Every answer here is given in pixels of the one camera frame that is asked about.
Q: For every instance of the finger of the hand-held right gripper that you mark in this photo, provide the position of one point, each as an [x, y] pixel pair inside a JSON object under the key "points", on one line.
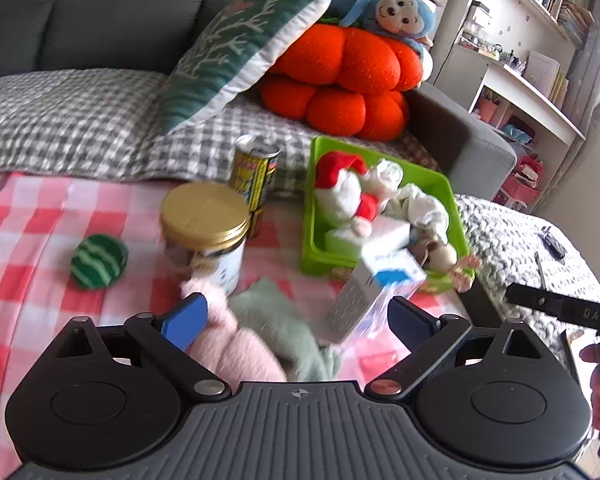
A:
{"points": [[527, 297]]}

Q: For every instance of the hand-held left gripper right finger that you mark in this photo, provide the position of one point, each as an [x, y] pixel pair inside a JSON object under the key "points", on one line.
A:
{"points": [[405, 317]]}

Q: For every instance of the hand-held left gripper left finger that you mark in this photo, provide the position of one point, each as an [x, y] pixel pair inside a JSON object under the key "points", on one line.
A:
{"points": [[185, 320]]}

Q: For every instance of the blue white milk carton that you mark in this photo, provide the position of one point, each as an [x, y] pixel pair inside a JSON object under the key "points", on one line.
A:
{"points": [[365, 295]]}

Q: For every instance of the pink plush toy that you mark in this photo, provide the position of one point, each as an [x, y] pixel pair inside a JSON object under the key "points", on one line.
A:
{"points": [[245, 355]]}

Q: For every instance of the doll with blue dotted dress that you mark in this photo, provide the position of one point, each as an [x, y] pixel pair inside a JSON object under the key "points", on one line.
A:
{"points": [[442, 257]]}

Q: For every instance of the white foam block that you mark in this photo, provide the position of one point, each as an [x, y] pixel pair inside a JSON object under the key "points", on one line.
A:
{"points": [[385, 235]]}

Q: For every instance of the white cloth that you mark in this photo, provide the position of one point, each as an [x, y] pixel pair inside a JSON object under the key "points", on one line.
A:
{"points": [[425, 210]]}

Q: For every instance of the green plastic bin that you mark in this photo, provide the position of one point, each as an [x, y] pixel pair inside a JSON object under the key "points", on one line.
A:
{"points": [[312, 220]]}

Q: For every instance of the red santa plush toy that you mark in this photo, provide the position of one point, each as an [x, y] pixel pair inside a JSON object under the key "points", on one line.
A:
{"points": [[345, 195]]}

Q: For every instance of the silver pen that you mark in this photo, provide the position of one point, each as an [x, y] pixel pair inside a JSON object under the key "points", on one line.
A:
{"points": [[541, 270]]}

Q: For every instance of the small black object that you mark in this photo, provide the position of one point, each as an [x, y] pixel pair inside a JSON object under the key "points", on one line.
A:
{"points": [[552, 244]]}

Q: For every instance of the grey knitted blanket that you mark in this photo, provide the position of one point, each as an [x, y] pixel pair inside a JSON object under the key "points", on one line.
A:
{"points": [[505, 240]]}

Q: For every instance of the pale green plush toy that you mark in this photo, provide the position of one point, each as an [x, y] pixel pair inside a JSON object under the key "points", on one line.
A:
{"points": [[285, 325]]}

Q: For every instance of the green striped ball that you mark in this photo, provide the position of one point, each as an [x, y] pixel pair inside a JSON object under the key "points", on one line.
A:
{"points": [[99, 261]]}

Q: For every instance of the jar with gold lid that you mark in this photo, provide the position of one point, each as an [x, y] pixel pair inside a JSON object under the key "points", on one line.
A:
{"points": [[205, 215]]}

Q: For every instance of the pink storage box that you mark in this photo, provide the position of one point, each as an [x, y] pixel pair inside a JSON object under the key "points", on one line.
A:
{"points": [[522, 182]]}

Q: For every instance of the yellow black drink can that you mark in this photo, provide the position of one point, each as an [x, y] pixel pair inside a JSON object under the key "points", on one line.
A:
{"points": [[252, 175]]}

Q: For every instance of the blue shelf item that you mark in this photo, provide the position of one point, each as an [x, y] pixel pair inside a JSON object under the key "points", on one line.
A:
{"points": [[517, 133]]}

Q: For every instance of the pink checked tablecloth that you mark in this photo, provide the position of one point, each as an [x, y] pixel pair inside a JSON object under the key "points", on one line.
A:
{"points": [[30, 260]]}

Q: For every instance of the white bookshelf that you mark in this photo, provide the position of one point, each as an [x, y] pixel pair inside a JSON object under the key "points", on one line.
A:
{"points": [[545, 115]]}

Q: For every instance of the pink gift bag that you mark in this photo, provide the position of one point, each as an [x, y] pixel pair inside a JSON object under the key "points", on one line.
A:
{"points": [[487, 110]]}

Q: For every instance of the grey curtain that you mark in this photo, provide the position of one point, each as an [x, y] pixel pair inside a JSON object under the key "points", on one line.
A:
{"points": [[592, 85]]}

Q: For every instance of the grey checked blanket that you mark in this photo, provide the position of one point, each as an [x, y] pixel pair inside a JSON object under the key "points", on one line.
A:
{"points": [[70, 120]]}

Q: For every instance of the orange pumpkin cushion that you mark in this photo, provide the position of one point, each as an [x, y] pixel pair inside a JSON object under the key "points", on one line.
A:
{"points": [[360, 60]]}

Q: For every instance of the green patterned pillow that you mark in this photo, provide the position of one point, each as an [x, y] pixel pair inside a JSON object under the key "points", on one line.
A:
{"points": [[230, 50]]}

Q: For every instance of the blue monkey plush toy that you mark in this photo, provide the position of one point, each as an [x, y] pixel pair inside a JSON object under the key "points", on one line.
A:
{"points": [[400, 10]]}

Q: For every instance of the grey sofa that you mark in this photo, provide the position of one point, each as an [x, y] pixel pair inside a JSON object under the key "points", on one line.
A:
{"points": [[105, 20]]}

